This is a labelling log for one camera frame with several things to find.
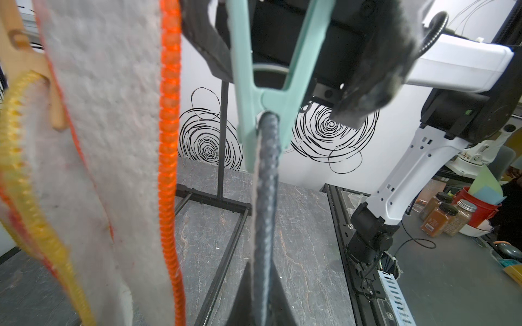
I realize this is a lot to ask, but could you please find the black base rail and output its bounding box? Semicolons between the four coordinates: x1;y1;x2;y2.
322;183;396;325

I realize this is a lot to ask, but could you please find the white yellow-edged insole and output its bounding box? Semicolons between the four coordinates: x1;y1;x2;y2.
0;71;99;326

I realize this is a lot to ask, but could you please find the mint clothespin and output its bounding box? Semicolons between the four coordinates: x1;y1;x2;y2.
226;1;335;173

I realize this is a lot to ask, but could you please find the spice jar brown powder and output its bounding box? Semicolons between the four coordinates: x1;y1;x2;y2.
421;203;459;237

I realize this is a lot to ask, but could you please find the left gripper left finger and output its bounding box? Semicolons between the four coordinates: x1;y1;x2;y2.
225;262;254;326

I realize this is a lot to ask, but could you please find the spice jar light powder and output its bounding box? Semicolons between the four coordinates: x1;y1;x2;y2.
443;199;477;236

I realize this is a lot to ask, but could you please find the black garment rack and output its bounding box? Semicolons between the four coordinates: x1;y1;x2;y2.
175;81;251;325

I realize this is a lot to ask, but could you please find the dark grey felt insole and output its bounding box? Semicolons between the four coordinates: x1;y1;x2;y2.
251;112;281;325

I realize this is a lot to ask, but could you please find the white slotted cable duct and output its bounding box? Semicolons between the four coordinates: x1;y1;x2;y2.
378;270;416;326

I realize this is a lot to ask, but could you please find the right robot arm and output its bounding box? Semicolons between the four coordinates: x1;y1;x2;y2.
181;1;521;264

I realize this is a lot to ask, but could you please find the red bucket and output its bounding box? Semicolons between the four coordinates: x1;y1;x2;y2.
452;187;502;228

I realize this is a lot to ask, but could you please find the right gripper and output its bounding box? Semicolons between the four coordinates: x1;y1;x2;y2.
181;1;432;128

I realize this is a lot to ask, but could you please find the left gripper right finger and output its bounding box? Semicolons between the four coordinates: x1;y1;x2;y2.
271;264;297;326

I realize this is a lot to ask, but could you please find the yellow clothespin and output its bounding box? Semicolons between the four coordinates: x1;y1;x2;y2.
1;1;68;131

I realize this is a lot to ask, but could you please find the red orange-edged insole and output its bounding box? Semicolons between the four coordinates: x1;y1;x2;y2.
33;1;186;325

